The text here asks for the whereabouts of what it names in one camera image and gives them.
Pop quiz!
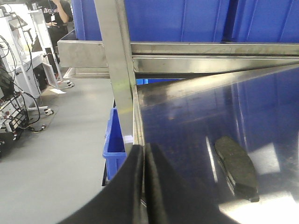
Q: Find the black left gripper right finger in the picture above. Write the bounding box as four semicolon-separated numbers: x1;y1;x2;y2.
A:
144;143;236;224

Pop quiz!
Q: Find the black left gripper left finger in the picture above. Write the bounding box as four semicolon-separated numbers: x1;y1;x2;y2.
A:
59;145;143;224

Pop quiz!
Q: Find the dark grey brake pad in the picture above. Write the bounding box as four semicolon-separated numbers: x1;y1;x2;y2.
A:
214;136;260;203

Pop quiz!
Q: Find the small blue bin below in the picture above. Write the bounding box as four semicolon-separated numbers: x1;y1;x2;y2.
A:
102;107;127;181

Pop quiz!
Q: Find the large blue plastic bin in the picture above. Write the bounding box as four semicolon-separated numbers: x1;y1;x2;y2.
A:
71;0;230;44

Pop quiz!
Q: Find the white equipment cart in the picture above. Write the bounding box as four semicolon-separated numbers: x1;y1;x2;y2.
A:
0;9;74;110

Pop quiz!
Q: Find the person in black shirt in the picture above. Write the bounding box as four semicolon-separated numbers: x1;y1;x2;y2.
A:
31;0;74;75

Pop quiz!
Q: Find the black wired robot equipment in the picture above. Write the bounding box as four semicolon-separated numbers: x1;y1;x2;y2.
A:
0;36;54;156

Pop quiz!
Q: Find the stainless steel rack frame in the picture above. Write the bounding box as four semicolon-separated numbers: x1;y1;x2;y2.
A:
58;0;299;152

